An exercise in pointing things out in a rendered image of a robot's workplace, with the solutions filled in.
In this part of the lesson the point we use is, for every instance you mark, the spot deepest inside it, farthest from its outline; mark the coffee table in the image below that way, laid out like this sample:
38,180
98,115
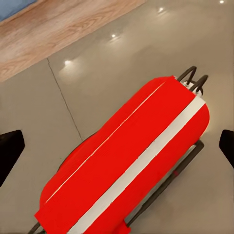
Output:
60,101

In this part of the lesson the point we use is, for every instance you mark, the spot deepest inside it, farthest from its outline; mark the sofa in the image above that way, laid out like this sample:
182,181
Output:
11,9

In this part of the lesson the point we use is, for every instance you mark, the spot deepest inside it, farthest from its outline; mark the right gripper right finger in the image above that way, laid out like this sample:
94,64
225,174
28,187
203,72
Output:
226,144

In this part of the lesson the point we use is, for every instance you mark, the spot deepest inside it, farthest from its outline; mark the radio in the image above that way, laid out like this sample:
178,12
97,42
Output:
109,173

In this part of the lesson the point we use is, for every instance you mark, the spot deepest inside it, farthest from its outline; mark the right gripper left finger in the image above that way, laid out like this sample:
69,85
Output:
11,146

